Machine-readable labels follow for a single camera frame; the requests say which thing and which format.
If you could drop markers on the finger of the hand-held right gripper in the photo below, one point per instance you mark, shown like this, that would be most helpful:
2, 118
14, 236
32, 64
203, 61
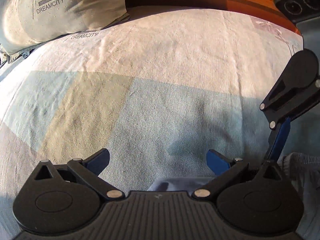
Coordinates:
281, 140

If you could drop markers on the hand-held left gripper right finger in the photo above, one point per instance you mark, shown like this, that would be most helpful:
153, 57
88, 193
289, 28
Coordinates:
217, 163

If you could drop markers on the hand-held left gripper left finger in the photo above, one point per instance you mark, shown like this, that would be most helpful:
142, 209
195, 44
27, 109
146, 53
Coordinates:
98, 161

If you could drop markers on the grey printed pants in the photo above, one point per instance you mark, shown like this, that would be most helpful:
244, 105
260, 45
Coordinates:
300, 165

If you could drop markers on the wooden headboard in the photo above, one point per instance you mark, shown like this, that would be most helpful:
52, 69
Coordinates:
237, 5

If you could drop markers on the patchwork floral bed sheet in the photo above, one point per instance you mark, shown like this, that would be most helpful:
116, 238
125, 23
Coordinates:
150, 80

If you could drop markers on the plain pale pillow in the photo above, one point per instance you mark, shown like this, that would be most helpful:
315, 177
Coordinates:
15, 57

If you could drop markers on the cream printed pillow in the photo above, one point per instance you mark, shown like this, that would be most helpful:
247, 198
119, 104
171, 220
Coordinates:
62, 10

